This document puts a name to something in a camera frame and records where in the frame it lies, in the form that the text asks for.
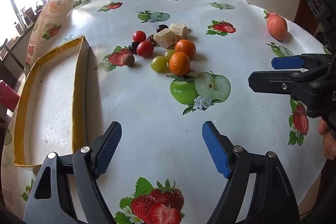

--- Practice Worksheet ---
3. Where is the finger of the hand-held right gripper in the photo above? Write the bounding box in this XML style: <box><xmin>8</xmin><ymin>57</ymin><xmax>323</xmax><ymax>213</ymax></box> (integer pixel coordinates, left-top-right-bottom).
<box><xmin>248</xmin><ymin>70</ymin><xmax>331</xmax><ymax>107</ymax></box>
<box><xmin>271</xmin><ymin>53</ymin><xmax>334</xmax><ymax>74</ymax></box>

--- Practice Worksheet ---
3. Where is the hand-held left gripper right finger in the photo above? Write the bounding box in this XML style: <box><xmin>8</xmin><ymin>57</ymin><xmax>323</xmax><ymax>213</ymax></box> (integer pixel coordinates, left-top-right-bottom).
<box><xmin>202</xmin><ymin>121</ymin><xmax>301</xmax><ymax>224</ymax></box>

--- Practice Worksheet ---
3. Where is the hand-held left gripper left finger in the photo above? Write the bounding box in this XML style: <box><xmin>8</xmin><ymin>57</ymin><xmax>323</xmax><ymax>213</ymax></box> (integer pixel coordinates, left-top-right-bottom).
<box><xmin>23</xmin><ymin>121</ymin><xmax>122</xmax><ymax>224</ymax></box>

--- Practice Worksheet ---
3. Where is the white foam tray yellow rim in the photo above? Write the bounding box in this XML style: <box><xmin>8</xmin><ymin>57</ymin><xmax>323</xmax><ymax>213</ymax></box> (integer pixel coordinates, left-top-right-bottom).
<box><xmin>14</xmin><ymin>35</ymin><xmax>91</xmax><ymax>168</ymax></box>

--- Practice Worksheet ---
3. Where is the small brown round fruit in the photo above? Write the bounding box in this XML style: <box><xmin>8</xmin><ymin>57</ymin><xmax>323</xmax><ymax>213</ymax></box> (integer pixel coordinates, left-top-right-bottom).
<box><xmin>123</xmin><ymin>54</ymin><xmax>135</xmax><ymax>67</ymax></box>

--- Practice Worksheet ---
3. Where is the orange mandarin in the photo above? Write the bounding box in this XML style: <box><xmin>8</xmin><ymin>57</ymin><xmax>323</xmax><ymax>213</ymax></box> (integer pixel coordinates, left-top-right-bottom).
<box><xmin>169</xmin><ymin>52</ymin><xmax>190</xmax><ymax>76</ymax></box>
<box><xmin>175</xmin><ymin>39</ymin><xmax>197</xmax><ymax>59</ymax></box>

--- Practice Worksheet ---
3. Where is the green grape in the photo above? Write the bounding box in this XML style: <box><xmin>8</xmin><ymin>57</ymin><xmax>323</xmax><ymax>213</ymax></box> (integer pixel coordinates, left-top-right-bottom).
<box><xmin>150</xmin><ymin>56</ymin><xmax>167</xmax><ymax>72</ymax></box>
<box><xmin>164</xmin><ymin>49</ymin><xmax>176</xmax><ymax>63</ymax></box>

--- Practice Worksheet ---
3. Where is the pale foam cube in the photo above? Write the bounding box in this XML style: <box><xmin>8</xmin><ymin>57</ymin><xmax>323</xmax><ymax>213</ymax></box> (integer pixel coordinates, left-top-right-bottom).
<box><xmin>153</xmin><ymin>28</ymin><xmax>177</xmax><ymax>48</ymax></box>
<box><xmin>169</xmin><ymin>22</ymin><xmax>188</xmax><ymax>40</ymax></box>

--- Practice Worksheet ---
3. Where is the dark red cherry tomato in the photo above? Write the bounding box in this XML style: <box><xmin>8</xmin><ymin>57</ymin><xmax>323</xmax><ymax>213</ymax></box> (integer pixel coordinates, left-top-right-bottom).
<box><xmin>132</xmin><ymin>30</ymin><xmax>147</xmax><ymax>42</ymax></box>

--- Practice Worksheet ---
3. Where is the person's right hand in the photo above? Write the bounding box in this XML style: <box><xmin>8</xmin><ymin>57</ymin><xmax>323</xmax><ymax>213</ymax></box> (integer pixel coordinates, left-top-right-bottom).
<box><xmin>318</xmin><ymin>118</ymin><xmax>336</xmax><ymax>159</ymax></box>

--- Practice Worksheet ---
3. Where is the brown wooden door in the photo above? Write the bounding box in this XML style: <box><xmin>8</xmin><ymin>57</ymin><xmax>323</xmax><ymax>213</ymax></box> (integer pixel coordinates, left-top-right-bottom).
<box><xmin>294</xmin><ymin>0</ymin><xmax>320</xmax><ymax>36</ymax></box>

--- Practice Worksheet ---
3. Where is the red apple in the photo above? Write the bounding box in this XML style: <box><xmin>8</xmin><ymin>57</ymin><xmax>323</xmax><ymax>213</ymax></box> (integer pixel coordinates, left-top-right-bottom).
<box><xmin>267</xmin><ymin>14</ymin><xmax>288</xmax><ymax>41</ymax></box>

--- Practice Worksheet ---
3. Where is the fruit printed tablecloth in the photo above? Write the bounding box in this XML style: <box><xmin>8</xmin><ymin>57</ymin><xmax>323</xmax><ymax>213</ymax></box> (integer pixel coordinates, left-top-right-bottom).
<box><xmin>0</xmin><ymin>0</ymin><xmax>332</xmax><ymax>224</ymax></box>

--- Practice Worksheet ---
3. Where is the red cylinder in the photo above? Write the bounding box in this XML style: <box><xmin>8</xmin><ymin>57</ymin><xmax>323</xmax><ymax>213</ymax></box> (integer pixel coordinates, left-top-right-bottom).
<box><xmin>0</xmin><ymin>80</ymin><xmax>20</xmax><ymax>111</ymax></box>

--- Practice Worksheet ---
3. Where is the dark wooden chair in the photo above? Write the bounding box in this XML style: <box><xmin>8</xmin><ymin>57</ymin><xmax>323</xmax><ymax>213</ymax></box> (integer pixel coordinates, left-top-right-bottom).
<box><xmin>0</xmin><ymin>39</ymin><xmax>26</xmax><ymax>75</ymax></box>

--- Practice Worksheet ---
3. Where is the white spray bottle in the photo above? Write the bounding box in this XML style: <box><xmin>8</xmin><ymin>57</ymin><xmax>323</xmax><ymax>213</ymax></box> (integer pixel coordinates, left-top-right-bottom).
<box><xmin>20</xmin><ymin>7</ymin><xmax>33</xmax><ymax>26</ymax></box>

